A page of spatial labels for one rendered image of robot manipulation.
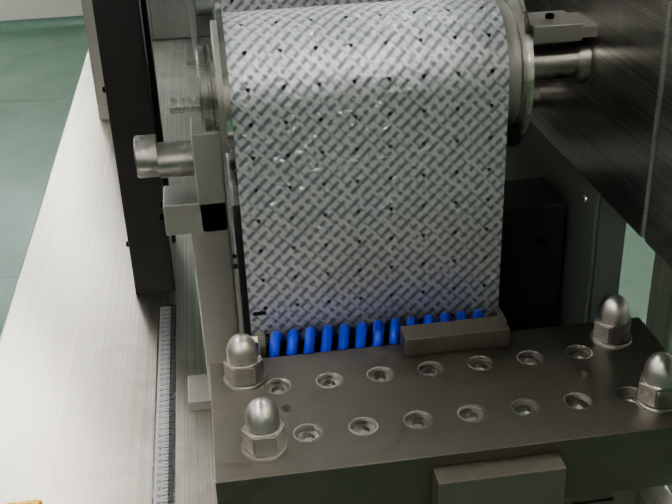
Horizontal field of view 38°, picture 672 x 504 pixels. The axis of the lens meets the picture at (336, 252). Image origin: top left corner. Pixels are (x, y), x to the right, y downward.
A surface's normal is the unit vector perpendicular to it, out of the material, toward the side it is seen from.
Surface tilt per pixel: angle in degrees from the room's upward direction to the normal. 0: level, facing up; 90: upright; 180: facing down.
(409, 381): 0
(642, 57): 90
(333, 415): 0
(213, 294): 90
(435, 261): 90
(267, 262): 90
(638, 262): 0
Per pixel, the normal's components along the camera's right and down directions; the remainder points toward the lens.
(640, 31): -0.99, 0.10
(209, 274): 0.14, 0.45
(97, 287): -0.04, -0.89
